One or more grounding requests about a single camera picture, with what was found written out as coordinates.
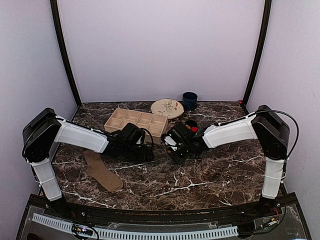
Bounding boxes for right black frame post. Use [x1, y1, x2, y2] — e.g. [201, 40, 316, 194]
[242, 0, 272, 108]

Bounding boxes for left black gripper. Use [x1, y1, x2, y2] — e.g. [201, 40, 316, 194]
[121, 143, 154, 163]

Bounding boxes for cream floral ceramic plate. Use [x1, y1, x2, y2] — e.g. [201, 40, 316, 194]
[150, 98, 184, 120]

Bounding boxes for left black frame post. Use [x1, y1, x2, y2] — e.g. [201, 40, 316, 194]
[50, 0, 82, 108]

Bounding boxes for argyle black red orange sock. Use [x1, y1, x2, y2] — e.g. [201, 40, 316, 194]
[185, 119, 198, 133]

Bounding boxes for dark blue mug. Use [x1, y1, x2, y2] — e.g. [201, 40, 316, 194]
[182, 92, 198, 112]

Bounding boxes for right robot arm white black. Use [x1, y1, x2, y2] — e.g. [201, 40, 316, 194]
[161, 105, 292, 217]

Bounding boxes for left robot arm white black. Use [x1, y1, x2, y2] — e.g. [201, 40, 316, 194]
[21, 108, 155, 218]

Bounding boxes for black frame post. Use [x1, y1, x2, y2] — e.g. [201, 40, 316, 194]
[242, 0, 272, 108]
[50, 0, 82, 108]

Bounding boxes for wooden compartment tray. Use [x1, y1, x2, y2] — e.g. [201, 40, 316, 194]
[104, 108, 168, 144]

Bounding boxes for plain brown sock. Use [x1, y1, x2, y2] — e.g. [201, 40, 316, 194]
[83, 150, 124, 192]

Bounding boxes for white slotted cable duct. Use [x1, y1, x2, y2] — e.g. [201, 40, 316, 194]
[31, 213, 239, 240]

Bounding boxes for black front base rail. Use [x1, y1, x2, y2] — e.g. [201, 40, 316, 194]
[47, 200, 277, 225]

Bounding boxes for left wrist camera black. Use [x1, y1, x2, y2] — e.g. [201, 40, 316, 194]
[120, 122, 145, 145]

